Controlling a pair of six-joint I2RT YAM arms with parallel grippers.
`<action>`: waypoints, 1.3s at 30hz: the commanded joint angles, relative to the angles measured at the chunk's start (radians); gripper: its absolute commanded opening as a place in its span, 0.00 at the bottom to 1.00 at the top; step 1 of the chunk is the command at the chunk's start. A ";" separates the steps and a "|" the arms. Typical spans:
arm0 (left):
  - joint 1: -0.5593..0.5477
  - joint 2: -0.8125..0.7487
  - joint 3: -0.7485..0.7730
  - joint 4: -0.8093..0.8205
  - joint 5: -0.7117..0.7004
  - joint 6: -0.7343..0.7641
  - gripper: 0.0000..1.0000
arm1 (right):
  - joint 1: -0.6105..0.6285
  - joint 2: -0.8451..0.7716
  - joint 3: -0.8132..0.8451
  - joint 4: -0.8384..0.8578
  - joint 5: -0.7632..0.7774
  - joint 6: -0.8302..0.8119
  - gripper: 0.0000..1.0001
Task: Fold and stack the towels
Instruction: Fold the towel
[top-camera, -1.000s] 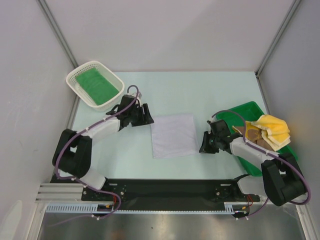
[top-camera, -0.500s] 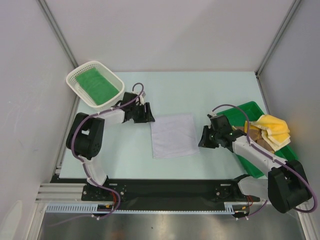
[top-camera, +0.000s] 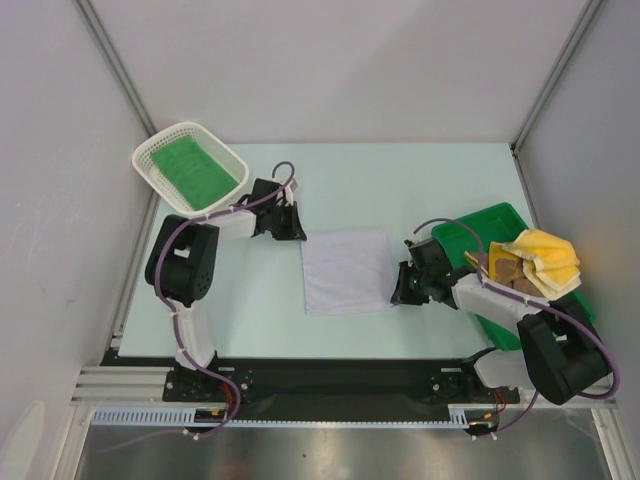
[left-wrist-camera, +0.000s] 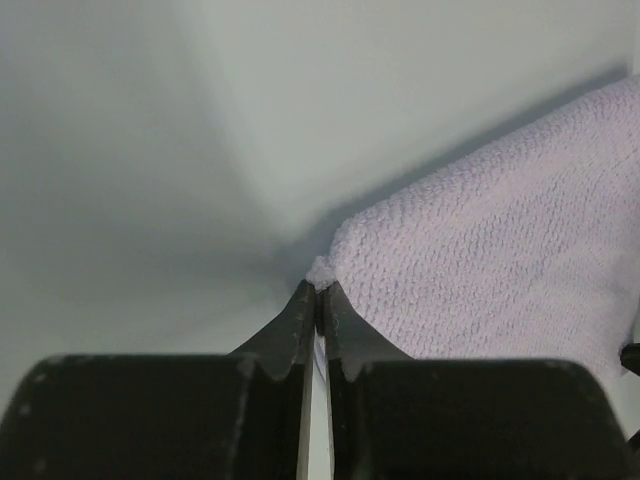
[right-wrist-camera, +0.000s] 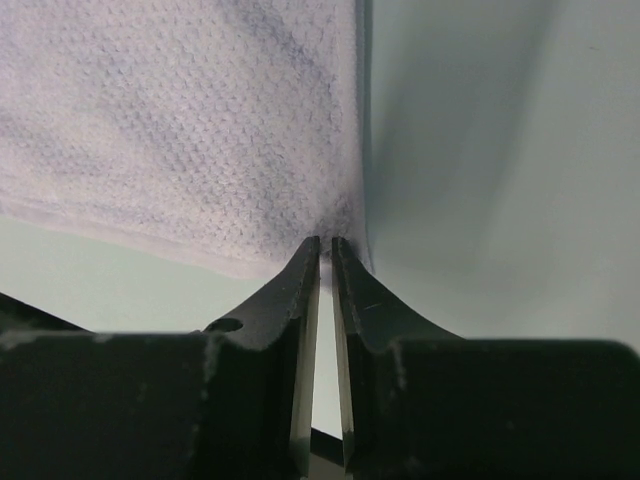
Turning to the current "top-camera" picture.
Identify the light blue cloth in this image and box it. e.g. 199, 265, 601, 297
301, 228, 394, 316

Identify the green microfiber towel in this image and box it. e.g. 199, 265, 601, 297
151, 136, 238, 210

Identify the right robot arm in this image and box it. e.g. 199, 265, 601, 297
391, 239, 620, 405

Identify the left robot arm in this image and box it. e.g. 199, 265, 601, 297
145, 178, 307, 400

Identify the green plastic tray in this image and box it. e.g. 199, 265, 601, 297
431, 203, 595, 322

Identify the brown patterned cloth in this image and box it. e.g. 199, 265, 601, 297
464, 242, 543, 297

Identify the white perforated plastic basket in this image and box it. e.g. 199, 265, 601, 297
131, 121, 250, 217

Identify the yellow cloth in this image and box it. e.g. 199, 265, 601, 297
502, 229, 581, 301

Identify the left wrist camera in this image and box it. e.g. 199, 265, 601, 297
271, 174, 298, 205

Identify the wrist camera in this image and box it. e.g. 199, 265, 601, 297
271, 174, 298, 205
404, 232, 424, 249

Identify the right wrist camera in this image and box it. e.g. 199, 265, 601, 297
404, 232, 424, 249

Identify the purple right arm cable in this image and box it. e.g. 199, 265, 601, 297
412, 216, 624, 441

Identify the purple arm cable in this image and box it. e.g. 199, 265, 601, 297
412, 216, 624, 441
94, 160, 299, 454

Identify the grey slotted cable duct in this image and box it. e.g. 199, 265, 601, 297
90, 406, 497, 429

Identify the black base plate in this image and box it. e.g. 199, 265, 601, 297
162, 355, 521, 422

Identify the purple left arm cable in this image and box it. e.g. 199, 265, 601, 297
94, 160, 299, 454

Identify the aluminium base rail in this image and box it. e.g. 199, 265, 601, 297
69, 364, 616, 407

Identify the left aluminium frame post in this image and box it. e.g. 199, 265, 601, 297
72, 0, 158, 137

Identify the aluminium frame post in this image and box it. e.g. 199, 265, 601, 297
510, 0, 607, 157
72, 0, 158, 137

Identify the right aluminium frame post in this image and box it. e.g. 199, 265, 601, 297
510, 0, 607, 157

